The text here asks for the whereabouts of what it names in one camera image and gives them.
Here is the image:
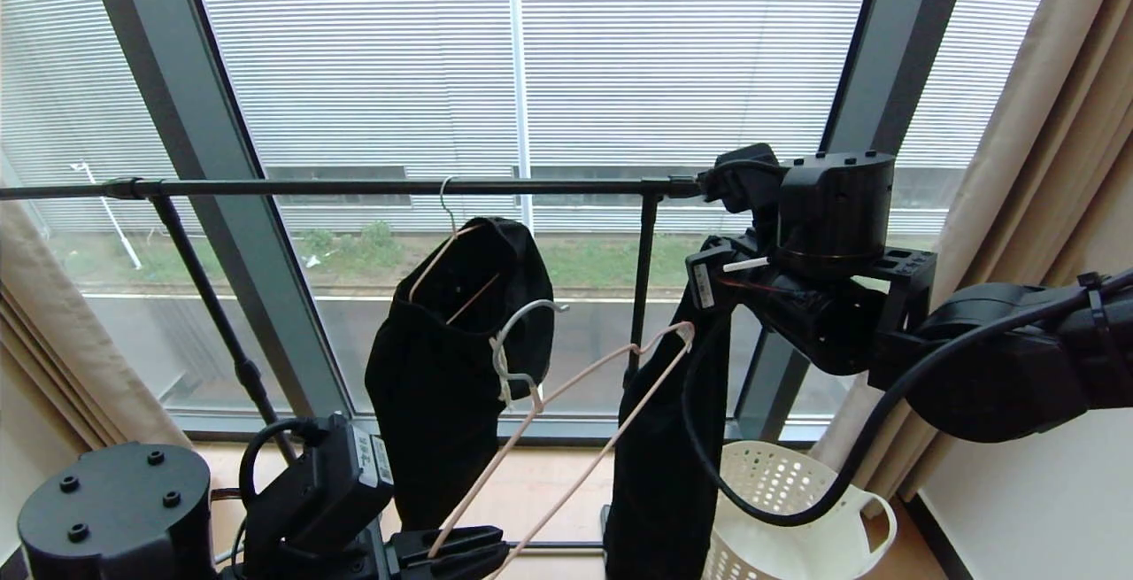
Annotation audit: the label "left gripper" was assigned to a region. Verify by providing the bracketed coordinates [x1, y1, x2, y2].
[221, 520, 512, 580]

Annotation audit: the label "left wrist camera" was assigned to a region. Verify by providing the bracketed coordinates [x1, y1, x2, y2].
[241, 414, 397, 563]

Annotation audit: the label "black clothes rack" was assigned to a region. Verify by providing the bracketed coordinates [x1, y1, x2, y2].
[0, 174, 705, 556]

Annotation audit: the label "white laundry basket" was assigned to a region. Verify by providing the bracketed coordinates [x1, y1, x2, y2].
[702, 439, 898, 580]

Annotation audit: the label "pink clothes hanger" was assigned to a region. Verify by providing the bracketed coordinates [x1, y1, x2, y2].
[407, 176, 502, 326]
[428, 298, 697, 580]

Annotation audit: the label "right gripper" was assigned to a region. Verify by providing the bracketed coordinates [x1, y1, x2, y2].
[685, 237, 888, 377]

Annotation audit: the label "beige curtain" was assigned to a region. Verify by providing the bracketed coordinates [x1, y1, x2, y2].
[810, 0, 1133, 503]
[0, 148, 193, 455]

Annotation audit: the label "black shorts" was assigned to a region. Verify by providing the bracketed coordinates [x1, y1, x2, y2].
[364, 216, 557, 533]

